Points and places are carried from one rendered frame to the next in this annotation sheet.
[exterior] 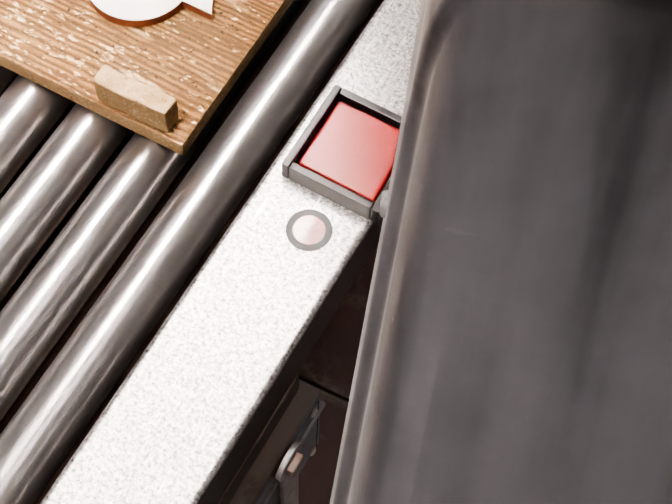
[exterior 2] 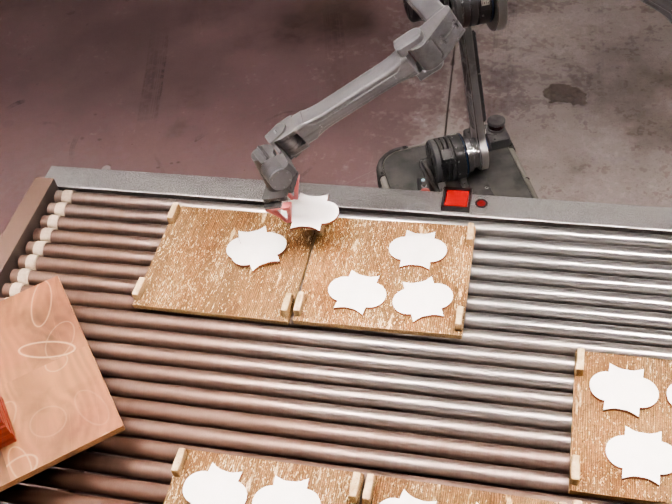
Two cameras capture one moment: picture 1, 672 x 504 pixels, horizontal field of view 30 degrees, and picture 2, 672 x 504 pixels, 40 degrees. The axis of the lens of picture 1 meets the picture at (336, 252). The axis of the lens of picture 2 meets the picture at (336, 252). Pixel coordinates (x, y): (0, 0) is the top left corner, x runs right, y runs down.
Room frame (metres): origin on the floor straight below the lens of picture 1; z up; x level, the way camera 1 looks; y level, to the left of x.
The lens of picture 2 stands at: (1.01, 1.64, 2.70)
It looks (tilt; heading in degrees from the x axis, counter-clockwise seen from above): 48 degrees down; 263
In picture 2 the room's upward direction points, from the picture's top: 9 degrees counter-clockwise
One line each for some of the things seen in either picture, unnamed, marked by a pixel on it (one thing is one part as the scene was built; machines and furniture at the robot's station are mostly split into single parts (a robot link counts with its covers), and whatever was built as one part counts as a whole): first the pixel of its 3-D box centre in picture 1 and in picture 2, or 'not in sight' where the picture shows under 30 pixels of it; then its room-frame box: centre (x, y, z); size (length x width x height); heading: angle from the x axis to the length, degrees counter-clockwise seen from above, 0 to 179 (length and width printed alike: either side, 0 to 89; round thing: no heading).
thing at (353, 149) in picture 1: (355, 153); (456, 199); (0.45, -0.01, 0.92); 0.06 x 0.06 x 0.01; 64
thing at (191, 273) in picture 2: not in sight; (229, 261); (1.08, 0.00, 0.93); 0.41 x 0.35 x 0.02; 153
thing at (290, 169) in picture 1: (355, 152); (456, 199); (0.45, -0.01, 0.92); 0.08 x 0.08 x 0.02; 64
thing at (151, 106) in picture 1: (135, 99); (470, 234); (0.47, 0.14, 0.95); 0.06 x 0.02 x 0.03; 64
